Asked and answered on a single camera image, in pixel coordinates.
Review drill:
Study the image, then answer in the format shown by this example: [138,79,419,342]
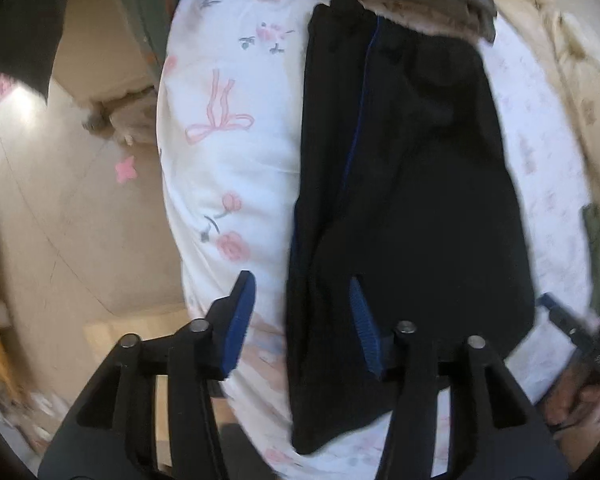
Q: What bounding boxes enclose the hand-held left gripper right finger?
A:
[348,279,571,480]

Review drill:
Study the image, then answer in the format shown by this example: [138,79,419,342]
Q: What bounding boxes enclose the white floral bedsheet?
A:
[156,0,600,480]

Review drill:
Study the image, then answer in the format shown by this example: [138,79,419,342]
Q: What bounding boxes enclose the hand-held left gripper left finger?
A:
[37,270,257,480]

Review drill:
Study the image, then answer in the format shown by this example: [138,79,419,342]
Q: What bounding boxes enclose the person's right hand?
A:
[545,362,600,428]

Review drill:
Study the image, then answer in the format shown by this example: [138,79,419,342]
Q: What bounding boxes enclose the cream fluffy blanket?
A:
[480,0,600,211]

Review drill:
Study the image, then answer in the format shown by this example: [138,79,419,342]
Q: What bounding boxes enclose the pink flower sticker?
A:
[114,156,137,183]

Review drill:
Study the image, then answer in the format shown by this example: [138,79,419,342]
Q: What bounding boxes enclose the beige fluffy cloth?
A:
[82,87,158,147]

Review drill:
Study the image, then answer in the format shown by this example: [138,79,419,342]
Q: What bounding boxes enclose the dark panel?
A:
[0,0,76,106]

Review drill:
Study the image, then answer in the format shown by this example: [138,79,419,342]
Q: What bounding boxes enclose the olive green cloth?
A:
[581,204,600,316]

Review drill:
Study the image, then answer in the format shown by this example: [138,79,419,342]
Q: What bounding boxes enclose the black pants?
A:
[285,0,540,456]

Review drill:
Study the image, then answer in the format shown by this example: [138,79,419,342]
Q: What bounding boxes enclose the green door frame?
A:
[115,0,181,86]

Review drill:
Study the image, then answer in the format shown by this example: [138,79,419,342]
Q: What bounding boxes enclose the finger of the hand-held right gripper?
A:
[536,291,600,387]

